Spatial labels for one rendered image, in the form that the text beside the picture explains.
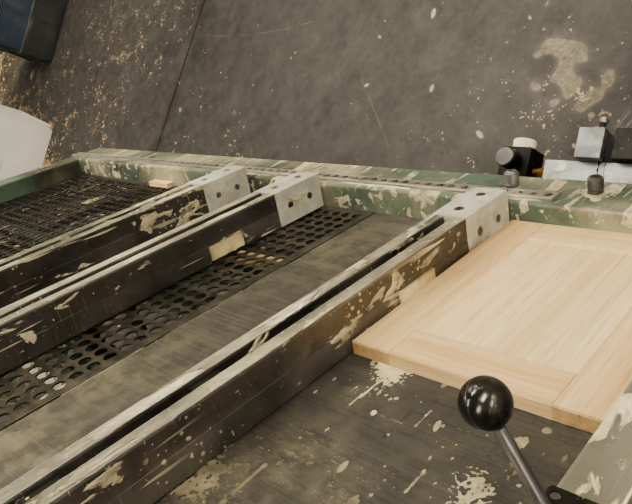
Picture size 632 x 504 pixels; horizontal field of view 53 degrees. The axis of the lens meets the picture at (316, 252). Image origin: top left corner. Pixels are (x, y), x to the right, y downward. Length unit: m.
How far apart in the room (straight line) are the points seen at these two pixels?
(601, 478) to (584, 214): 0.54
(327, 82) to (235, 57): 0.67
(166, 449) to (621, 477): 0.40
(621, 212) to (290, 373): 0.54
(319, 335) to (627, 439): 0.34
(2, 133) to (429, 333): 4.11
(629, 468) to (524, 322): 0.27
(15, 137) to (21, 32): 0.75
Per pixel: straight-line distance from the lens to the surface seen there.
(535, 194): 1.08
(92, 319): 1.06
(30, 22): 5.04
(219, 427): 0.69
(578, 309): 0.83
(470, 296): 0.86
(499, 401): 0.45
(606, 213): 1.02
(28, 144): 4.75
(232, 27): 3.36
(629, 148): 1.19
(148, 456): 0.65
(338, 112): 2.64
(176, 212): 1.39
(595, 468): 0.57
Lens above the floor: 1.85
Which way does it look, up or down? 47 degrees down
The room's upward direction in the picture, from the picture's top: 77 degrees counter-clockwise
